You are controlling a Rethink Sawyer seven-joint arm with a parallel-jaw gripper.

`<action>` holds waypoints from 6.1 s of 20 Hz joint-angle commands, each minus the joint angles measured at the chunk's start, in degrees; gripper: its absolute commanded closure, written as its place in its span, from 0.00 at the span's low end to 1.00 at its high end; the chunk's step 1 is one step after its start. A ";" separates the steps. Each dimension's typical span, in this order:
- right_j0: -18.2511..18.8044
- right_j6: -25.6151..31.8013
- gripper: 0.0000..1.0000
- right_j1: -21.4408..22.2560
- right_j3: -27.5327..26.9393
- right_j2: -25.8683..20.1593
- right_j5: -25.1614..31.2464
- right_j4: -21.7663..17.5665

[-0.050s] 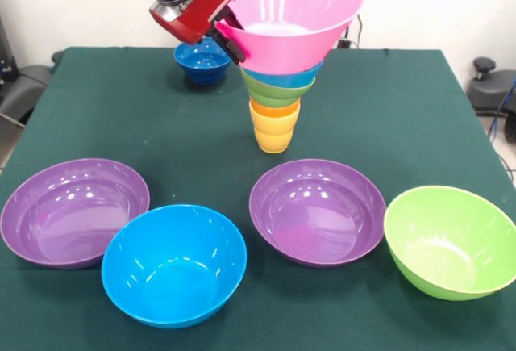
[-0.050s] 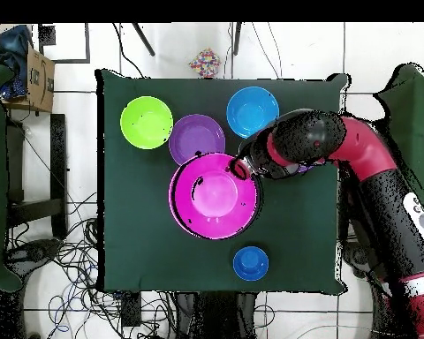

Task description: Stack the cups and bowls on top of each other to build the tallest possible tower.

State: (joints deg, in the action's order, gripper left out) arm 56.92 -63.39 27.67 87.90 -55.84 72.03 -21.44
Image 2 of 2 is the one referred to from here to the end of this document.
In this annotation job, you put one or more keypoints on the small dark blue bowl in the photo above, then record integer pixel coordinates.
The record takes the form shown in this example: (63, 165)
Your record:
(251, 263)

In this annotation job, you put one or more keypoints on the large blue bowl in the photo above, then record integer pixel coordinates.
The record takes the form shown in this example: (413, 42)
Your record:
(252, 113)

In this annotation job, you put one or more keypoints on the large pink bowl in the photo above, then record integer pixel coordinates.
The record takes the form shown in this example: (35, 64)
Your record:
(215, 198)

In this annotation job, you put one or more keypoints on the blue cloth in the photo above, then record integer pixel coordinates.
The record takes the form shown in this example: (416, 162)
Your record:
(14, 42)

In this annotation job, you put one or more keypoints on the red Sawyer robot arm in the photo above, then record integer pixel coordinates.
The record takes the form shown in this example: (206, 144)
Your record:
(367, 162)

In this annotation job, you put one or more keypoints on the multicoloured bundle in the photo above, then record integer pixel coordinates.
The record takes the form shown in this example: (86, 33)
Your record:
(205, 62)

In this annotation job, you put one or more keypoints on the black bench frame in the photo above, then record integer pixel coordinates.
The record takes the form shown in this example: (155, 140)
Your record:
(59, 169)

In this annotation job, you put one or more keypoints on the dark green table cloth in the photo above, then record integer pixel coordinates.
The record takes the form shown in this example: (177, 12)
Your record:
(141, 212)

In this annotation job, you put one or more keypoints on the large green bowl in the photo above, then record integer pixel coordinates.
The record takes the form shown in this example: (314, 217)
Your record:
(146, 123)

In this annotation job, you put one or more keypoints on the cardboard box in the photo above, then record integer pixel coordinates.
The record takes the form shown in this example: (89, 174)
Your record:
(39, 78)

